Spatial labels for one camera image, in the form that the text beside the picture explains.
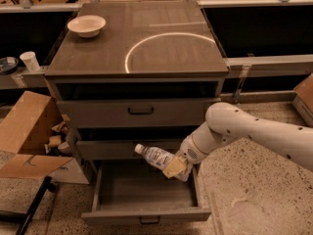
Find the white ceramic bowl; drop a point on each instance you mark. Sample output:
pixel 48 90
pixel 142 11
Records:
pixel 87 26

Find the dark round lid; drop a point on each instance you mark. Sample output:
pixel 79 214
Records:
pixel 8 65

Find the top grey drawer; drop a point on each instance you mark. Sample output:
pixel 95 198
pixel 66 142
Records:
pixel 135 113

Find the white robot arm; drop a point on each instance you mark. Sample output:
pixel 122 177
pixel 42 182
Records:
pixel 225 123

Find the white paper cup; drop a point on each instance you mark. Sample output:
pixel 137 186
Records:
pixel 30 61

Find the clear plastic water bottle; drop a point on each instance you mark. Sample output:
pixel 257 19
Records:
pixel 155 156

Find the open cardboard box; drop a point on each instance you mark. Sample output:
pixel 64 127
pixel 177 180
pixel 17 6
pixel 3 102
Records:
pixel 39 142

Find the grey drawer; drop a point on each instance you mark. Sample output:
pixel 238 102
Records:
pixel 133 192
pixel 122 149
pixel 135 113

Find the grey shelf rail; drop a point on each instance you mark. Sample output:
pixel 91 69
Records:
pixel 269 66

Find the bottom grey drawer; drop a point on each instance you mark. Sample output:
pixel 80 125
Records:
pixel 133 192

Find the black metal stand leg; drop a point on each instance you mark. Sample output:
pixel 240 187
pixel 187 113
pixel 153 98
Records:
pixel 24 219

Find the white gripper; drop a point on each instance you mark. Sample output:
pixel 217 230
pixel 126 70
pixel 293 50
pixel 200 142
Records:
pixel 188 151

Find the middle grey drawer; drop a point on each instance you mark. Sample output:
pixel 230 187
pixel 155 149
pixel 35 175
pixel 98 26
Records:
pixel 122 149

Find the grey drawer cabinet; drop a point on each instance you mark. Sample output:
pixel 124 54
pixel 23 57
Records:
pixel 147 50

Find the clear plastic bracket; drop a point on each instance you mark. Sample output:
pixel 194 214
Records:
pixel 242 78

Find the cardboard box at right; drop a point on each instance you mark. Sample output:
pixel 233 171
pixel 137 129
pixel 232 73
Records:
pixel 303 101

